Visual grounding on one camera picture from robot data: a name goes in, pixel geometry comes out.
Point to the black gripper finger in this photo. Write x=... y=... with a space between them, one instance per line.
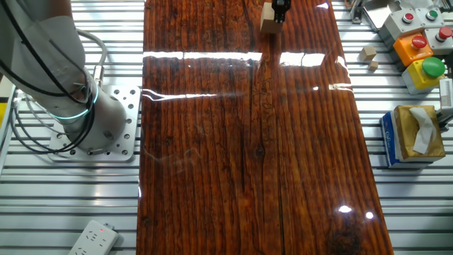
x=282 y=10

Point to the light wooden cube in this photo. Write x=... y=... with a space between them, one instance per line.
x=269 y=23

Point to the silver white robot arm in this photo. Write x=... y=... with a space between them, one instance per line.
x=46 y=46

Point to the small wooden cube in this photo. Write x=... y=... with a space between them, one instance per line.
x=368 y=53

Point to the tiny wooden cube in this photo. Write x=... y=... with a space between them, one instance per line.
x=373 y=65

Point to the grey box small red button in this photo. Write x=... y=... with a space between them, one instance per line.
x=400 y=25

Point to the orange box red button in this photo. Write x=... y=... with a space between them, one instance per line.
x=410 y=51

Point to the grey box green button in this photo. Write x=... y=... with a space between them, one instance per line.
x=431 y=15

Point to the yellow box green button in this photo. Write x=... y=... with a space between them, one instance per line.
x=419 y=78

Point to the grey box red mushroom button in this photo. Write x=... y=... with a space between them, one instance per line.
x=444 y=33

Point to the glossy brown wood-grain board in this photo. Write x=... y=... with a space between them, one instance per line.
x=212 y=159

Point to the blue white tissue pack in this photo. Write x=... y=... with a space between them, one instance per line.
x=389 y=141

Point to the gold tissue box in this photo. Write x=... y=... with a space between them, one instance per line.
x=407 y=134

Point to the silver vented device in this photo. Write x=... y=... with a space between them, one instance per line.
x=446 y=92

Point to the white tissue sheet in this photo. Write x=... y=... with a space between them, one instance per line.
x=423 y=134

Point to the colourful Mondrian pattern cloth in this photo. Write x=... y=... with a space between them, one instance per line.
x=3 y=106

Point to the white power strip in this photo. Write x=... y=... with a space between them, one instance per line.
x=93 y=239

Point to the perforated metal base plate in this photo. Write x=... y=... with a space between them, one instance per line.
x=129 y=106

